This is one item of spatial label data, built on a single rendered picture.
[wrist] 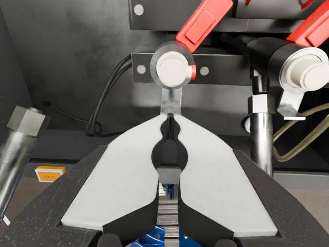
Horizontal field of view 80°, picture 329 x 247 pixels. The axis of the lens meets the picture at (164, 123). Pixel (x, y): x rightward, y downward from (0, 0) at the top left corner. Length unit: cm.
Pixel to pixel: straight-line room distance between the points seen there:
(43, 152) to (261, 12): 43
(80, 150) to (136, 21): 29
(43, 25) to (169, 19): 28
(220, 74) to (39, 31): 34
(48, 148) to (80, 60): 19
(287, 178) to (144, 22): 36
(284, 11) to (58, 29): 36
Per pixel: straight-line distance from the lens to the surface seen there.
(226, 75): 26
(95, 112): 25
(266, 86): 19
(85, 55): 44
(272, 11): 25
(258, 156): 18
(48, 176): 44
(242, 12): 24
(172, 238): 78
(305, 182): 46
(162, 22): 25
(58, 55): 46
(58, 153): 46
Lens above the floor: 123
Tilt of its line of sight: 61 degrees down
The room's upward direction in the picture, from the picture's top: 175 degrees counter-clockwise
